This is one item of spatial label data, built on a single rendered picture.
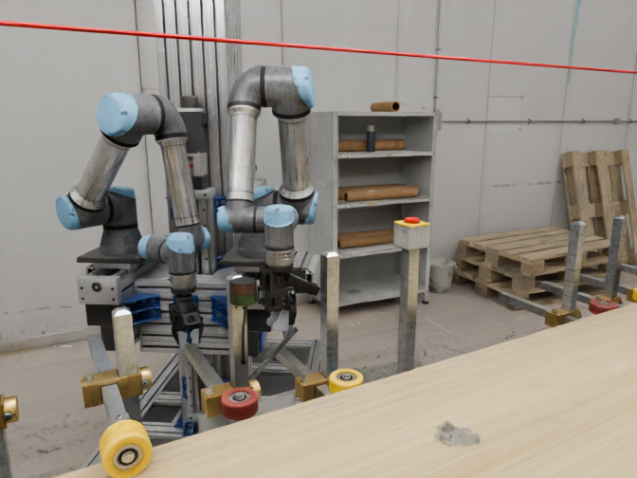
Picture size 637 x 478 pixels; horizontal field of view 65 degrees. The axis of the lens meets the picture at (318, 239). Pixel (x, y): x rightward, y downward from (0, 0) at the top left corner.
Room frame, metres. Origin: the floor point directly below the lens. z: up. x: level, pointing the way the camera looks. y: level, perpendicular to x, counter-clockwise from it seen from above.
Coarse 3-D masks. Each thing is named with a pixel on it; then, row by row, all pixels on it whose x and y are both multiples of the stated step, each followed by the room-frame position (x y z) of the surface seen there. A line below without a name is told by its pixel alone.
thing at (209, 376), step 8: (192, 344) 1.34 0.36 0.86; (192, 352) 1.29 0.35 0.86; (200, 352) 1.29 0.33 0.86; (192, 360) 1.27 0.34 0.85; (200, 360) 1.24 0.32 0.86; (200, 368) 1.20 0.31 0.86; (208, 368) 1.20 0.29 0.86; (200, 376) 1.20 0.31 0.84; (208, 376) 1.16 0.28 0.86; (216, 376) 1.16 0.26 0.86; (208, 384) 1.15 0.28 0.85; (216, 384) 1.12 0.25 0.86
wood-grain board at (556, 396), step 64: (384, 384) 1.05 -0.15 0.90; (448, 384) 1.05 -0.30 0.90; (512, 384) 1.05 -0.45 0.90; (576, 384) 1.05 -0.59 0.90; (192, 448) 0.82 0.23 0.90; (256, 448) 0.82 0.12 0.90; (320, 448) 0.82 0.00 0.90; (384, 448) 0.82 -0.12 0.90; (448, 448) 0.82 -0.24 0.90; (512, 448) 0.82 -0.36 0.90; (576, 448) 0.82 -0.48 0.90
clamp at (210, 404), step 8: (224, 384) 1.10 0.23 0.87; (256, 384) 1.11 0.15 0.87; (216, 392) 1.07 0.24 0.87; (224, 392) 1.07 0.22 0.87; (256, 392) 1.09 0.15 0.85; (208, 400) 1.04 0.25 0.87; (216, 400) 1.05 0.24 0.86; (208, 408) 1.04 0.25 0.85; (216, 408) 1.05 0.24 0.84; (208, 416) 1.04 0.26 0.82
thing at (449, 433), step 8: (448, 424) 0.87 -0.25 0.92; (440, 432) 0.85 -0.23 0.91; (448, 432) 0.85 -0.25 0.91; (456, 432) 0.85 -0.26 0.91; (464, 432) 0.84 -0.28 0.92; (472, 432) 0.85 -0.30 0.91; (440, 440) 0.84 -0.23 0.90; (448, 440) 0.83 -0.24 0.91; (456, 440) 0.83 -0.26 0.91; (464, 440) 0.83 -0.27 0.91; (472, 440) 0.83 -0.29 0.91; (480, 440) 0.83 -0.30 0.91
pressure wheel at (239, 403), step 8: (232, 392) 1.00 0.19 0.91; (240, 392) 1.01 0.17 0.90; (248, 392) 1.00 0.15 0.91; (224, 400) 0.97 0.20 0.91; (232, 400) 0.97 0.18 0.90; (240, 400) 0.97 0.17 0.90; (248, 400) 0.97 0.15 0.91; (256, 400) 0.97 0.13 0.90; (224, 408) 0.96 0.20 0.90; (232, 408) 0.95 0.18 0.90; (240, 408) 0.95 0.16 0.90; (248, 408) 0.95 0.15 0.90; (256, 408) 0.97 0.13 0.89; (232, 416) 0.95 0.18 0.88; (240, 416) 0.95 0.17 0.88; (248, 416) 0.95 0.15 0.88
